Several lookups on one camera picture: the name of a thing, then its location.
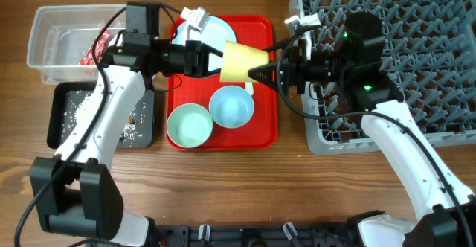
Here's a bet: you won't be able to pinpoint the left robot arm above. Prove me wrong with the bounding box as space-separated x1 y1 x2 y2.
28 1 213 246

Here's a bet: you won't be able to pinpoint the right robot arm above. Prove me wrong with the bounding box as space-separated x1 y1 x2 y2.
248 12 475 246

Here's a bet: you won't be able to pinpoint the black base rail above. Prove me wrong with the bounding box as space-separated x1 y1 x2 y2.
156 222 362 247

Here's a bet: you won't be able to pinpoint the white plastic spoon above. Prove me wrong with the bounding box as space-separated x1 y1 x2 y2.
245 82 254 96

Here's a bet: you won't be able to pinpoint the green bowl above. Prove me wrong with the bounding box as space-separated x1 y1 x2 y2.
167 103 213 148

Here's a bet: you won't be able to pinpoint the white rice grains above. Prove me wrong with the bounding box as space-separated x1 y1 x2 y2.
47 90 155 148

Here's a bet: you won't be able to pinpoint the clear plastic bin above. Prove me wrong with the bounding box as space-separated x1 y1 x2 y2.
27 4 124 85

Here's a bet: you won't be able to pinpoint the red snack wrapper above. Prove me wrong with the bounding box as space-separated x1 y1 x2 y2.
79 31 112 65

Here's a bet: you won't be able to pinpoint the grey dishwasher rack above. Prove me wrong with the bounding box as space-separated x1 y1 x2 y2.
289 0 475 147

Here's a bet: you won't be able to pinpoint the light blue bowl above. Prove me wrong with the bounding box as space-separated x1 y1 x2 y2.
208 85 255 129

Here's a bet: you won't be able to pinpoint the light blue plate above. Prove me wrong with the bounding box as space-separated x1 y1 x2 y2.
172 16 237 51

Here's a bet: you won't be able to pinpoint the yellow plastic cup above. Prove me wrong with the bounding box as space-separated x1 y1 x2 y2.
220 41 269 83

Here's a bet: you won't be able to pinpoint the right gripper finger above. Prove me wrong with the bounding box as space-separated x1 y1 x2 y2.
263 38 295 53
248 62 289 91

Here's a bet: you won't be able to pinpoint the black plastic tray bin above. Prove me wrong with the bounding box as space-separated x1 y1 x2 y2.
47 82 155 149

